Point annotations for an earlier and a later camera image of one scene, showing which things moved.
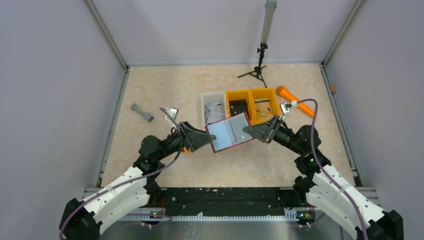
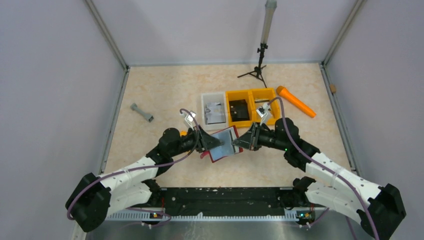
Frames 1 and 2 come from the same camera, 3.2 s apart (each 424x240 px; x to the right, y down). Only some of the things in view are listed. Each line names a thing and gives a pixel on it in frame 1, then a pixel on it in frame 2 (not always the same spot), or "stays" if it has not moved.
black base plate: (225, 200) stays
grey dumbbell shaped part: (133, 106) stays
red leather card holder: (229, 132) to (227, 135)
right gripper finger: (266, 132) to (250, 139)
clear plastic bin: (213, 107) stays
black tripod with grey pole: (270, 7) stays
